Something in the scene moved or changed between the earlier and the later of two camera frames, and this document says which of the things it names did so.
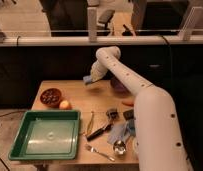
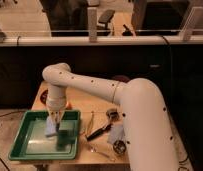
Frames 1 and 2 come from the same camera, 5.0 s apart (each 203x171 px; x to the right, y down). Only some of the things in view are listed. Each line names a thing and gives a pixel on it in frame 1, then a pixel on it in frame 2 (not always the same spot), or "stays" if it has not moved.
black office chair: [105, 17] stays
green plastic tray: [46, 135] stays
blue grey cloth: [122, 131] stays
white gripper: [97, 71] -> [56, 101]
